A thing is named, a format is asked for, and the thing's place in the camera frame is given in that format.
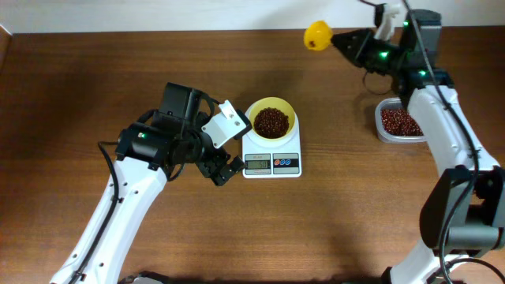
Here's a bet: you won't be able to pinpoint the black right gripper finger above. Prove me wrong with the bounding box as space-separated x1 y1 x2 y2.
331 28 373 46
335 42 365 67

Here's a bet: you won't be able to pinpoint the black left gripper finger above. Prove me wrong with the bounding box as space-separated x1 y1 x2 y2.
234 121 253 140
211 156 245 186

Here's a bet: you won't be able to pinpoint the red adzuki beans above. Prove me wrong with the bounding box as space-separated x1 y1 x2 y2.
253 107 290 139
380 109 423 136

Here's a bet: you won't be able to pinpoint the yellow measuring scoop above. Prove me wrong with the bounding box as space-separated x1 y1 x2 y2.
303 21 333 51

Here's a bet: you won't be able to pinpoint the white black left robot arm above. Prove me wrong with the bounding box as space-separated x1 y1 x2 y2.
51 83 252 283

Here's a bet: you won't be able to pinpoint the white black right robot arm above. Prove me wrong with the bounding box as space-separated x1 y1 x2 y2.
330 9 504 283

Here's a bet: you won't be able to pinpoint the yellow plastic bowl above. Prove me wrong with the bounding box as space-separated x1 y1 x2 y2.
247 97 296 141

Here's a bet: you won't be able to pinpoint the white digital kitchen scale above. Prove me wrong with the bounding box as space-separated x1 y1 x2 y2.
241 97 302 178

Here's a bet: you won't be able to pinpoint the clear plastic container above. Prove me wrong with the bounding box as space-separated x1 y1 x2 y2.
375 98 426 144

